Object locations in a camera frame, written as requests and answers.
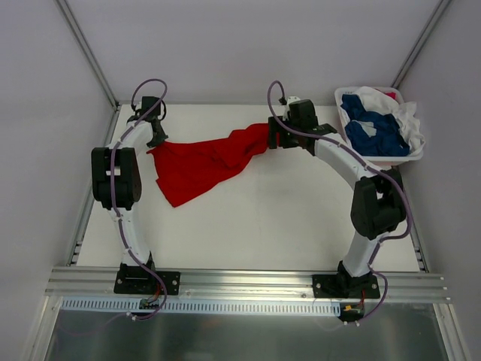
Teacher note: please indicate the aluminium mounting rail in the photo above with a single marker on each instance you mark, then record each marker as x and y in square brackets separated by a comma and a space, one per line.
[403, 287]

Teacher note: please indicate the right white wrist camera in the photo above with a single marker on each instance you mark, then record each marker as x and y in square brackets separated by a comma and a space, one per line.
[286, 102]

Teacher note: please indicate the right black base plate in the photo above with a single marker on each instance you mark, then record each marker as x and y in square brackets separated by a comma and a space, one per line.
[340, 286]

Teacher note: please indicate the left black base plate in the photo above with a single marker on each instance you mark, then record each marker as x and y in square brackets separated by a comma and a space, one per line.
[169, 282]

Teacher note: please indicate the white t shirt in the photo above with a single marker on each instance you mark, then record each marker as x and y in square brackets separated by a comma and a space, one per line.
[404, 114]

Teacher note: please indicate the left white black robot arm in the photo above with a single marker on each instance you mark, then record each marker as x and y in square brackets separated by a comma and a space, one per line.
[116, 184]

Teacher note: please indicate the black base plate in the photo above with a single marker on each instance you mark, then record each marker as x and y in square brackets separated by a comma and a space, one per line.
[340, 286]
[169, 282]

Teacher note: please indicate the white slotted cable duct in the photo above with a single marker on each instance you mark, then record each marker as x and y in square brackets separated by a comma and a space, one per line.
[197, 306]

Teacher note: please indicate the white laundry basket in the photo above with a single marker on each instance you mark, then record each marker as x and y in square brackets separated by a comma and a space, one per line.
[379, 160]

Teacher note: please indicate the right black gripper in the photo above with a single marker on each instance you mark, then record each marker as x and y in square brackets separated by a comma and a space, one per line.
[273, 132]

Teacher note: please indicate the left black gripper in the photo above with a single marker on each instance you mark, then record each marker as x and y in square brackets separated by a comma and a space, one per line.
[158, 136]

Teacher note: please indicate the blue t shirt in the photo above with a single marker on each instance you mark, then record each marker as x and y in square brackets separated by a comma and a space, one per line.
[372, 133]

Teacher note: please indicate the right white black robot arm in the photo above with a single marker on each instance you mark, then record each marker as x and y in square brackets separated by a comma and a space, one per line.
[378, 201]

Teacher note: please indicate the red t shirt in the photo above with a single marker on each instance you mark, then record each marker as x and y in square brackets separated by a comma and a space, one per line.
[186, 171]

